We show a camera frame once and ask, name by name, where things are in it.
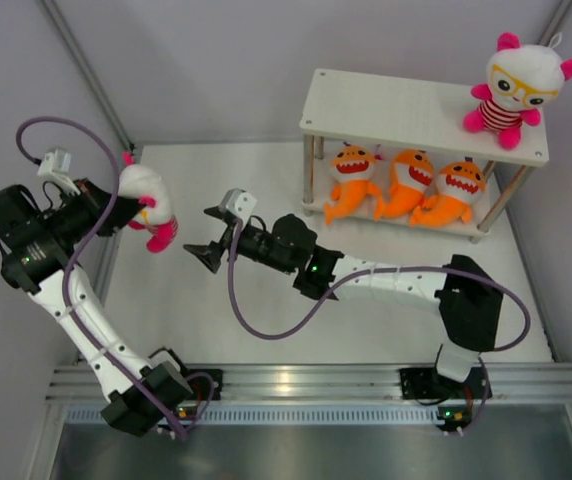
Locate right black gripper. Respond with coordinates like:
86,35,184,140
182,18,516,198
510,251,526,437
184,228,297,277

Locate panda plush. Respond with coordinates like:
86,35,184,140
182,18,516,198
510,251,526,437
374,144,384,161
462,32,572,150
118,152,179,253

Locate orange shark plush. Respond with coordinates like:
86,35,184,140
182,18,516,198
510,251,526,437
324,143,383,226
374,149,435,221
409,158,487,229

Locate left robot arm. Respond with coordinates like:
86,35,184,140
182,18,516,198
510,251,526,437
0,179,192,439

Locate white two-tier shelf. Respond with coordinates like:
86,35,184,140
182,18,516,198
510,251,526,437
300,69,549,240

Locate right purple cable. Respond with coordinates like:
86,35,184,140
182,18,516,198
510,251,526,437
226,219,531,431

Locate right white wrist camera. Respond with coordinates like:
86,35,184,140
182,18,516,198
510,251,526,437
219,188,257,223

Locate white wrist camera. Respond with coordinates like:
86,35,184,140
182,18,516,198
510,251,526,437
219,188,257,223
37,148,80,195

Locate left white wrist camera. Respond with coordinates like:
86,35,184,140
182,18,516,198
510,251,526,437
37,148,80,195

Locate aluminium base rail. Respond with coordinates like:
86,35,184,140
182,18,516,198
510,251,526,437
45,363,572,404

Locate grey slotted cable duct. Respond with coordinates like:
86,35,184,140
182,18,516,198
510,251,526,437
65,403,447,426

